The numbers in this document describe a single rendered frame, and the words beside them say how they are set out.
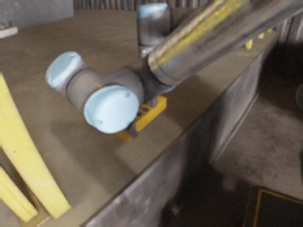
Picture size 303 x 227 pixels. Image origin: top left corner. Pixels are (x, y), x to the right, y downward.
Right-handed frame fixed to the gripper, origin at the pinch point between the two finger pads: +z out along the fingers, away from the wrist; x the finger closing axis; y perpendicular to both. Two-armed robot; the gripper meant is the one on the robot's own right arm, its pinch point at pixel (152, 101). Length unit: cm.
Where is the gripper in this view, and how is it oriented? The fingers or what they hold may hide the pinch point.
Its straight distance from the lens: 72.3
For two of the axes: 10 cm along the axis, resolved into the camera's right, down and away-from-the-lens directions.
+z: 0.2, 8.1, 5.9
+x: 8.2, 3.2, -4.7
